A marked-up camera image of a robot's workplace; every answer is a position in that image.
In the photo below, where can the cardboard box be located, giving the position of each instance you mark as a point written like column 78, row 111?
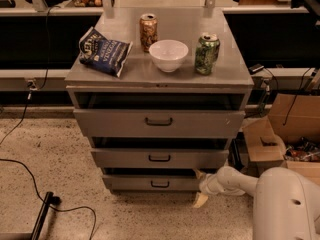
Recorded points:
column 289, row 119

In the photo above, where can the snack packets in box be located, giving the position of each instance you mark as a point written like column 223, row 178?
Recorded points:
column 304, row 151

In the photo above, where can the white bowl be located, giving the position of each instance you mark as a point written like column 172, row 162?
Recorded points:
column 168, row 55

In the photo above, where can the grey metal drawer cabinet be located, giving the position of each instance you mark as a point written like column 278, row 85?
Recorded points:
column 142, row 86

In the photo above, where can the black metal stand leg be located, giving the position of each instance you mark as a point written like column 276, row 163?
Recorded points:
column 49, row 200

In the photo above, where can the small black device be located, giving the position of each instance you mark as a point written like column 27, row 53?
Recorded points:
column 255, row 68

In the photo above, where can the grey top drawer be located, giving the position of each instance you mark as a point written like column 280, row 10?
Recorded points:
column 158, row 123

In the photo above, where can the green soda can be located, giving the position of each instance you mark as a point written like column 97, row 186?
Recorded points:
column 207, row 52

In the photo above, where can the grey drawer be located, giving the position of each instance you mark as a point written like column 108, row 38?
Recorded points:
column 125, row 183
column 159, row 158
column 158, row 123

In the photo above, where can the blue chip bag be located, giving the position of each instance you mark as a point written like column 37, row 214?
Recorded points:
column 102, row 54

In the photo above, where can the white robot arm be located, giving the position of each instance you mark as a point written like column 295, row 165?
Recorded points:
column 286, row 205

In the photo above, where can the grey middle drawer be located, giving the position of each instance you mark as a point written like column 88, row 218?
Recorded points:
column 159, row 158

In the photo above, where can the grey bottom drawer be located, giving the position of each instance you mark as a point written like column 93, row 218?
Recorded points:
column 125, row 183

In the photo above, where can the orange soda can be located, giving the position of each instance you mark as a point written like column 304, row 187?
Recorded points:
column 148, row 30

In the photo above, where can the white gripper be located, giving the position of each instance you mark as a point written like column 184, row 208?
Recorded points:
column 206, row 187

